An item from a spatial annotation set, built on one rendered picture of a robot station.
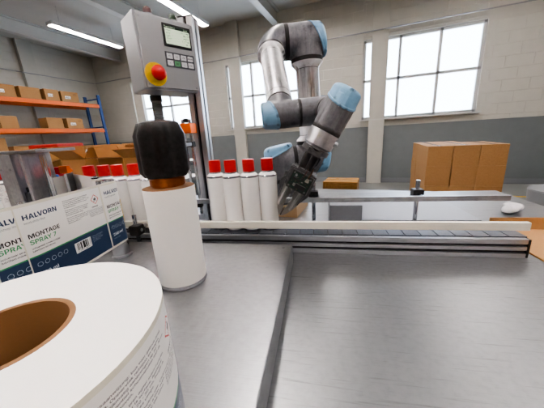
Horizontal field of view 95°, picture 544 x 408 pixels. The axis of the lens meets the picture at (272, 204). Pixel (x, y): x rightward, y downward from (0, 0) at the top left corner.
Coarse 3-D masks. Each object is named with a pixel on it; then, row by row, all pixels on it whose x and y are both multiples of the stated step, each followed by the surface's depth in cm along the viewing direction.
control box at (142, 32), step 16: (128, 16) 65; (144, 16) 65; (128, 32) 68; (144, 32) 66; (160, 32) 68; (128, 48) 70; (144, 48) 66; (160, 48) 69; (176, 48) 72; (192, 48) 75; (144, 64) 67; (160, 64) 70; (144, 80) 68; (176, 80) 73; (192, 80) 77; (176, 96) 83
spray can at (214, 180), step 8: (216, 160) 71; (216, 168) 71; (208, 176) 72; (216, 176) 71; (208, 184) 72; (216, 184) 71; (216, 192) 72; (216, 200) 73; (216, 208) 73; (224, 208) 74; (216, 216) 74; (224, 216) 75
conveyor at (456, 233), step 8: (208, 232) 74; (216, 232) 73; (224, 232) 73; (232, 232) 73; (240, 232) 72; (248, 232) 72; (256, 232) 71; (264, 232) 71; (272, 232) 71; (280, 232) 70; (288, 232) 70; (296, 232) 70; (304, 232) 69; (312, 232) 69; (320, 232) 69; (328, 232) 69; (336, 232) 68; (344, 232) 68; (352, 232) 67; (360, 232) 67; (368, 232) 67; (376, 232) 66; (384, 232) 66; (392, 232) 66; (400, 232) 66; (408, 232) 65; (416, 232) 65; (424, 232) 65; (432, 232) 64; (440, 232) 64; (448, 232) 64; (456, 232) 64; (464, 232) 63; (472, 232) 63; (480, 232) 63; (488, 232) 62; (496, 232) 62; (504, 232) 62; (512, 232) 62
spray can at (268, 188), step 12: (264, 168) 69; (264, 180) 69; (276, 180) 70; (264, 192) 70; (276, 192) 71; (264, 204) 71; (276, 204) 71; (264, 216) 72; (276, 216) 72; (264, 228) 73
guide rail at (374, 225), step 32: (128, 224) 77; (224, 224) 72; (256, 224) 70; (288, 224) 68; (320, 224) 67; (352, 224) 65; (384, 224) 64; (416, 224) 62; (448, 224) 61; (480, 224) 60; (512, 224) 59
